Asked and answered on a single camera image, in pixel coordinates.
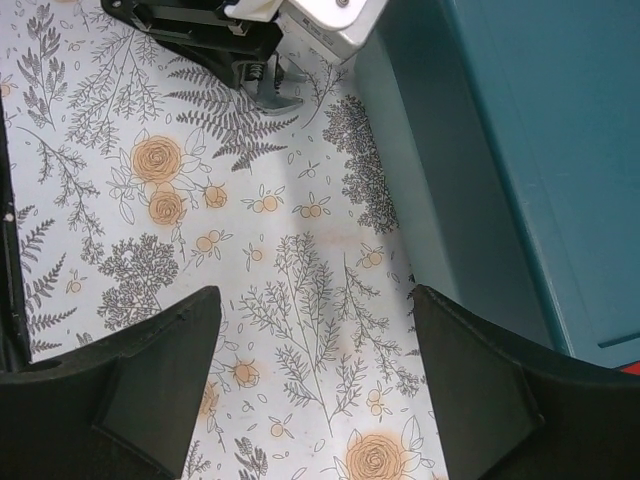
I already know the teal storage box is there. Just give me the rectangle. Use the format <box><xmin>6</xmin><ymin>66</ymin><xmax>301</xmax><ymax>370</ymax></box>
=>
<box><xmin>356</xmin><ymin>1</ymin><xmax>639</xmax><ymax>368</ymax></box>

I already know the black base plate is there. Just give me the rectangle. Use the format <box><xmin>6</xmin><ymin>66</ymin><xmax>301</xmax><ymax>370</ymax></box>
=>
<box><xmin>1</xmin><ymin>107</ymin><xmax>31</xmax><ymax>373</ymax></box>

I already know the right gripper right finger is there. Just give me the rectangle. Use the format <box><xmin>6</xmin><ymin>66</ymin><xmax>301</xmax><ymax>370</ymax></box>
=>
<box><xmin>413</xmin><ymin>285</ymin><xmax>639</xmax><ymax>479</ymax></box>

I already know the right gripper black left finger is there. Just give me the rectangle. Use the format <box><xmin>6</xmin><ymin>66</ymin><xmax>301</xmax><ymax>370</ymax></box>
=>
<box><xmin>1</xmin><ymin>286</ymin><xmax>221</xmax><ymax>479</ymax></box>

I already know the floral table mat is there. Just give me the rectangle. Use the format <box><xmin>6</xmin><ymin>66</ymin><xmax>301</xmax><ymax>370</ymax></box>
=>
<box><xmin>1</xmin><ymin>1</ymin><xmax>447</xmax><ymax>479</ymax></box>

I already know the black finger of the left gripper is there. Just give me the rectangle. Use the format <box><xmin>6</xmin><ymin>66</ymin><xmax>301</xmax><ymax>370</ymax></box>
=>
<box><xmin>101</xmin><ymin>0</ymin><xmax>280</xmax><ymax>89</ymax></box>

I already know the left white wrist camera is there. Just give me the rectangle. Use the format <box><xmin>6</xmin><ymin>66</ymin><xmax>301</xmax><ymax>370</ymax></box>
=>
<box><xmin>224</xmin><ymin>0</ymin><xmax>388</xmax><ymax>63</ymax></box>

